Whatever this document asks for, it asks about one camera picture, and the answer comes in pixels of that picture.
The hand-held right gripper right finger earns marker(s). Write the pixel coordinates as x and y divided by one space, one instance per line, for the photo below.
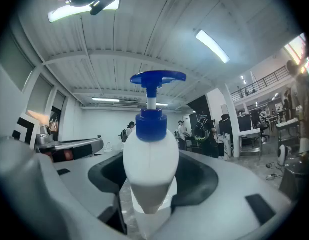
232 189

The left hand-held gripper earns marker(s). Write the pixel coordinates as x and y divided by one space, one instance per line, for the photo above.
24 131

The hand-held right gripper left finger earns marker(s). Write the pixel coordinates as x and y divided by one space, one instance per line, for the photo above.
69 184

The white spray bottle blue cap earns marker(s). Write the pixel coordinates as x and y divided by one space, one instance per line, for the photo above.
150 164

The person's left hand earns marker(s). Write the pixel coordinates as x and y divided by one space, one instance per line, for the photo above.
40 119

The white toilet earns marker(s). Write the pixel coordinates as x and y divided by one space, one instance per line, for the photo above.
109 146

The dark window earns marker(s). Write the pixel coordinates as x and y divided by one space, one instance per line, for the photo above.
55 119

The white power strip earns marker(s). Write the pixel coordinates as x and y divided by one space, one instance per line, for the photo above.
270 176

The ceiling air vent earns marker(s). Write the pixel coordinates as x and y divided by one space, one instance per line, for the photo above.
125 104

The white metal table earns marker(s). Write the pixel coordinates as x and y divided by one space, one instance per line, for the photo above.
249 132

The white round heater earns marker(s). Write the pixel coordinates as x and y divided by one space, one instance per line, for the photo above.
283 155

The black green backpack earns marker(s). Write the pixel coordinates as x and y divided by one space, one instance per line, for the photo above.
201 132

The dark brown table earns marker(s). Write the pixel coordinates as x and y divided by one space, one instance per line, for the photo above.
297 179

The black balcony railing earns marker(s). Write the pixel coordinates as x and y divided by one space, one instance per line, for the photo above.
259 82

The wide ceiling light panel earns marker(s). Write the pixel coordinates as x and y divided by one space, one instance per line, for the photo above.
59 14

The long ceiling light tube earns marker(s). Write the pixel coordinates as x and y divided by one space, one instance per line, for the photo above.
212 46

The red white banner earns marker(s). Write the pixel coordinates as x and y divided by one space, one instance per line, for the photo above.
297 46

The black head-mounted camera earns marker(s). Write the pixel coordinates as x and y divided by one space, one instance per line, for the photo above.
102 5

